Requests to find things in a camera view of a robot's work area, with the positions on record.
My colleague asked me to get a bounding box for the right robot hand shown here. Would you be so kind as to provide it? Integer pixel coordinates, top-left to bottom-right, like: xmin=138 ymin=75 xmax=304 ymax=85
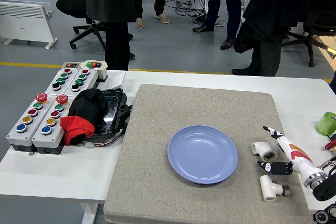
xmin=257 ymin=126 xmax=320 ymax=183

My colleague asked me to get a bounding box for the white tee pipe fitting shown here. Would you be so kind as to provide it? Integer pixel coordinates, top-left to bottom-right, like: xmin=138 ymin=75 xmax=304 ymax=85
xmin=251 ymin=141 xmax=278 ymax=162

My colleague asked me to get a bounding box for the blue plate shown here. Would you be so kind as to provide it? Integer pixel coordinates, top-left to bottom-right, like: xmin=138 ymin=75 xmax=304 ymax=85
xmin=167 ymin=125 xmax=238 ymax=185

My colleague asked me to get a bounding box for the green tape roll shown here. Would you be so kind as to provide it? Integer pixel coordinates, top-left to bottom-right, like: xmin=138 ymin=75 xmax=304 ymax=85
xmin=316 ymin=112 xmax=336 ymax=135

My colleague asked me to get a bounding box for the grey-brown mat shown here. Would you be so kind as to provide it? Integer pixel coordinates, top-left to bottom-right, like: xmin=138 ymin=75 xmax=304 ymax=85
xmin=103 ymin=84 xmax=313 ymax=224

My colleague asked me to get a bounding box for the black office chair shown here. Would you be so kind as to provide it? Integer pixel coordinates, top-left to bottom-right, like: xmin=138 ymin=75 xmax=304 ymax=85
xmin=282 ymin=0 xmax=336 ymax=67
xmin=50 ymin=0 xmax=134 ymax=50

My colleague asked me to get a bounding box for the black flat device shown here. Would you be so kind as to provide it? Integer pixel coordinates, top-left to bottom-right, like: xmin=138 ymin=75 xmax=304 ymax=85
xmin=88 ymin=87 xmax=133 ymax=141

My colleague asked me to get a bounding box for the white card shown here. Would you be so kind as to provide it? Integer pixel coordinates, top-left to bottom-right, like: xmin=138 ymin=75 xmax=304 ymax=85
xmin=106 ymin=73 xmax=126 ymax=90

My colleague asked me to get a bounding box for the black and red cloth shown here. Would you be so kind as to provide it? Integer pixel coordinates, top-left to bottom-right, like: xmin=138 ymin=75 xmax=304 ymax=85
xmin=59 ymin=88 xmax=108 ymax=146

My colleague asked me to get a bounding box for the black knob button box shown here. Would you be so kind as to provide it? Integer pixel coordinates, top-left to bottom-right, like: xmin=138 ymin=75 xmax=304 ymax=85
xmin=45 ymin=67 xmax=79 ymax=96
xmin=64 ymin=68 xmax=99 ymax=98

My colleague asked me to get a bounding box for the white table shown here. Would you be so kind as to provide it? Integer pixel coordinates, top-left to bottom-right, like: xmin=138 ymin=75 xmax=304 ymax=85
xmin=0 ymin=69 xmax=336 ymax=224

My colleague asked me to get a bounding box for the emergency stop button box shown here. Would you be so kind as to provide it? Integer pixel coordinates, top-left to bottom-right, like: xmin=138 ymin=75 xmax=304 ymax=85
xmin=31 ymin=94 xmax=70 ymax=155
xmin=6 ymin=92 xmax=50 ymax=153

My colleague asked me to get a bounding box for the white panel heater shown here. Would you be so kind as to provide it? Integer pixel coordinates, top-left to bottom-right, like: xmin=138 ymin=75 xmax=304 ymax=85
xmin=0 ymin=0 xmax=58 ymax=49

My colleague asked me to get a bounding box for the red handled tool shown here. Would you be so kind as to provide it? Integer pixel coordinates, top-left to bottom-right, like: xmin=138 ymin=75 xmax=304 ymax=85
xmin=324 ymin=137 xmax=336 ymax=151

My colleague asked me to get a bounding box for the white connector with coloured wires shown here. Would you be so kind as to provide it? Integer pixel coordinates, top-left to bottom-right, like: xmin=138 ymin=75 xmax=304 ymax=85
xmin=83 ymin=140 xmax=116 ymax=149

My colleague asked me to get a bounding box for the cream green-red switch box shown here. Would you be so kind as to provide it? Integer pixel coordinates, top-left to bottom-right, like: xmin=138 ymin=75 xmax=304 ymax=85
xmin=80 ymin=60 xmax=108 ymax=82

